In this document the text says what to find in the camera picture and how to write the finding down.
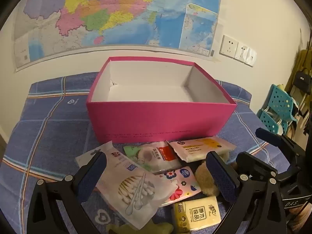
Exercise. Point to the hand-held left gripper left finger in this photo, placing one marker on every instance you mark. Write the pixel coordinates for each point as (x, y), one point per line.
(92, 175)

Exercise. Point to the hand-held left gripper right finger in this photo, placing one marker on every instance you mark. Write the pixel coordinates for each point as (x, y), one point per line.
(221, 175)

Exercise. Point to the cotton swab packet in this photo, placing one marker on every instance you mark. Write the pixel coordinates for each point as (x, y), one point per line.
(126, 182)

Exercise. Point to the teal plastic basket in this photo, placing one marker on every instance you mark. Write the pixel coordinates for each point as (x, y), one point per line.
(280, 100)

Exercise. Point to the pink cardboard box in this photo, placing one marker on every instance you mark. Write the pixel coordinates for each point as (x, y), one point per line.
(158, 117)

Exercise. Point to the blue plaid bed sheet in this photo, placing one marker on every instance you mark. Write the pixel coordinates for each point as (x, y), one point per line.
(48, 131)

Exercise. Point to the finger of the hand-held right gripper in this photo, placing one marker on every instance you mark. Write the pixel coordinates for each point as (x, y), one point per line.
(267, 135)
(256, 163)

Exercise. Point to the yellow-green hanging coat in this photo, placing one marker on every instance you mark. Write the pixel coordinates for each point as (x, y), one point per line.
(306, 58)

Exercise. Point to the colourful wall map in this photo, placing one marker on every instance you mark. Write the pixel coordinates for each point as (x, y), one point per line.
(109, 9)

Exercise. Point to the yellow tissue packet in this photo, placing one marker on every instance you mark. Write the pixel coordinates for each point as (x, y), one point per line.
(197, 212)

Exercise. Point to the floral tissue packet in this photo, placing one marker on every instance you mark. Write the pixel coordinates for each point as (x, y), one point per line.
(182, 182)

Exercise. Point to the white yellow wet wipes packet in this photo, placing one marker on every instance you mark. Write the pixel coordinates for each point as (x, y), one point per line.
(202, 147)

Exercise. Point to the green frog plush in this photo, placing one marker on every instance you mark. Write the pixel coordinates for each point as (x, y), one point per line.
(117, 229)

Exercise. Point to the small black bag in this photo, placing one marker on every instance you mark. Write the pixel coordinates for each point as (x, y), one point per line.
(302, 79)

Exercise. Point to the green white medical tape packet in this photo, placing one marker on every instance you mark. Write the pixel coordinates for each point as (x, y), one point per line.
(151, 156)

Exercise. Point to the brown bear plush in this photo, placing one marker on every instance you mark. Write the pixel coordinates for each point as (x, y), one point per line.
(204, 178)

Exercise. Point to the person's right forearm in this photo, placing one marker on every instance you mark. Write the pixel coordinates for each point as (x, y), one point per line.
(301, 214)

